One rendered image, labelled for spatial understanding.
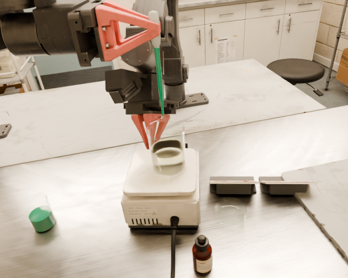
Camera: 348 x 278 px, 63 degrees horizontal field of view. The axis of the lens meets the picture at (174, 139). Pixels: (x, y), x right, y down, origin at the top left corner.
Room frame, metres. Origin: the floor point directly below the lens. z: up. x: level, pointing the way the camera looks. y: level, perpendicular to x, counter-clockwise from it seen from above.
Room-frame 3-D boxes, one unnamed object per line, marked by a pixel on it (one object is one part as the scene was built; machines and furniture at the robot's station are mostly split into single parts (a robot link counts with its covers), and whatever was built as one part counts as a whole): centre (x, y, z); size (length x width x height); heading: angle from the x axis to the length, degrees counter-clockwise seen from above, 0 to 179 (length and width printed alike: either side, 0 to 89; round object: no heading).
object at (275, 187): (0.41, -0.21, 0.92); 0.09 x 0.06 x 0.04; 82
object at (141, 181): (0.39, 0.03, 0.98); 0.12 x 0.12 x 0.01; 83
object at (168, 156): (0.40, 0.01, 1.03); 0.07 x 0.06 x 0.08; 172
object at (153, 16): (0.40, 0.01, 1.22); 0.01 x 0.01 x 0.04; 83
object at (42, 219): (0.37, 0.25, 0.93); 0.04 x 0.04 x 0.06
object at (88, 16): (0.40, 0.05, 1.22); 0.09 x 0.07 x 0.07; 83
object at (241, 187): (0.42, -0.11, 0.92); 0.09 x 0.06 x 0.04; 82
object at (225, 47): (2.90, -0.61, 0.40); 0.24 x 0.01 x 0.30; 99
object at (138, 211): (0.42, 0.02, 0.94); 0.22 x 0.13 x 0.08; 174
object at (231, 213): (0.35, -0.09, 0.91); 0.06 x 0.06 x 0.02
